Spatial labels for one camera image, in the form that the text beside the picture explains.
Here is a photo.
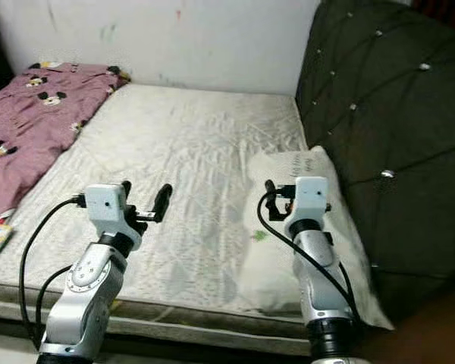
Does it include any white pillow green leaf print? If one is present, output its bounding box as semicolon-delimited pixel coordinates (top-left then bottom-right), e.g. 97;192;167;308
239;146;395;331

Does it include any grey quilted mattress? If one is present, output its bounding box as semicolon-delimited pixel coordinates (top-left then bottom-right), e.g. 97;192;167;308
0;82;395;357

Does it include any pink cartoon mouse blanket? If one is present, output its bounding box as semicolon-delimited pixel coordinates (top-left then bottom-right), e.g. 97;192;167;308
0;62;130;224

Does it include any black tufted headboard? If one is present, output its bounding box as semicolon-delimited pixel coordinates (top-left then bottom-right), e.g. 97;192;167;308
294;0;455;319

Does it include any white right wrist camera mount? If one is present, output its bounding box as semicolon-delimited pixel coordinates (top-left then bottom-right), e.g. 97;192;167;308
284;176;331;232

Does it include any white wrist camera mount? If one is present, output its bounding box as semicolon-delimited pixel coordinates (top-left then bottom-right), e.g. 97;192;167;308
284;176;331;232
85;184;143;247

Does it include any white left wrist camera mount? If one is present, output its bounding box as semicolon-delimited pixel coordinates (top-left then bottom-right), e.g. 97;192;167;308
85;184;143;247

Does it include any short black left arm cable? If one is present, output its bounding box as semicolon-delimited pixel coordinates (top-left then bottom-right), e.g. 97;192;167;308
36;264;80;342

